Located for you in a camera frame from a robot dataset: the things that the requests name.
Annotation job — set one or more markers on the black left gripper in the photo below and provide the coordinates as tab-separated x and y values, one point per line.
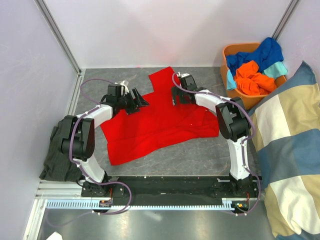
133	109

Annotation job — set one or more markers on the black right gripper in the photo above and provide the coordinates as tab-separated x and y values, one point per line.
175	91

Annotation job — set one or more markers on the red t shirt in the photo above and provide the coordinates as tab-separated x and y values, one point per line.
159	125

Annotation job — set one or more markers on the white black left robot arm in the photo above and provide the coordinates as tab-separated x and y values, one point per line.
77	139

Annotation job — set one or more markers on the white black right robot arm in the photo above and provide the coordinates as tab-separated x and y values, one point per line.
233	122

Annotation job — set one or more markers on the orange t shirt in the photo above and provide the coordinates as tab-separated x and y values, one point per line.
251	82

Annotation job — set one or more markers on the orange plastic laundry basket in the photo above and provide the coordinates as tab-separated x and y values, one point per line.
248	100

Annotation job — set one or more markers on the blue and teal t shirt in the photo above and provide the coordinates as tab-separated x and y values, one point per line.
268	57

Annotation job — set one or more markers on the dark green striped folded shirt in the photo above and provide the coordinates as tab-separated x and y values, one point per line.
57	166

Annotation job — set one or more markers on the blue and beige checked pillow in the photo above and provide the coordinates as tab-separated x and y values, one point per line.
287	142

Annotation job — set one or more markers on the white object bottom left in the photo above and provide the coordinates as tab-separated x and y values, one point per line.
55	236

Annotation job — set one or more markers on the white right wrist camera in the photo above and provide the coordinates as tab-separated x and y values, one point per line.
182	75

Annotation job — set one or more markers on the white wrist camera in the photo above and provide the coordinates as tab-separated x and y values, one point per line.
124	84
182	75

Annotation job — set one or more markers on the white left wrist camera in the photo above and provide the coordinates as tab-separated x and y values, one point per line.
124	84

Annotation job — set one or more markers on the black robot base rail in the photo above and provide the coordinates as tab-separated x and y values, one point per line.
212	186

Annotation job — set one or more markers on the aluminium corner frame post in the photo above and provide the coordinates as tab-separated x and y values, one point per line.
46	13

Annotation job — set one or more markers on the light blue slotted cable duct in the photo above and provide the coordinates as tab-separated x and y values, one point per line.
97	204

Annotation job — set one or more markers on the right aluminium corner post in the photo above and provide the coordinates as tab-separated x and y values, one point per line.
288	13

